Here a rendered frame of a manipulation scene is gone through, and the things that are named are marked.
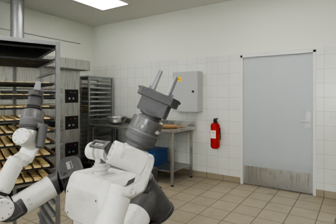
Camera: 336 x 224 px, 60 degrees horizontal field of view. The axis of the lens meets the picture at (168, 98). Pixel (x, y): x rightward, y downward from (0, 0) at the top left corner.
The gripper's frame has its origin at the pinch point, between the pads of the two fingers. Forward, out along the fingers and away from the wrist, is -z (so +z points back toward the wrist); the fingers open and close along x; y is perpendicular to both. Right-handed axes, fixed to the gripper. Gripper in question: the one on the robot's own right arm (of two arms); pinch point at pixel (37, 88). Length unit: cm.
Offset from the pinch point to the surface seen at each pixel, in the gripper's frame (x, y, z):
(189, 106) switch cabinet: -290, -219, -132
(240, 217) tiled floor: -184, -224, 48
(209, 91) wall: -270, -248, -155
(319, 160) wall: -177, -361, -24
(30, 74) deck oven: -293, 35, -149
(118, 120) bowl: -386, -117, -127
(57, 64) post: -82, -5, -58
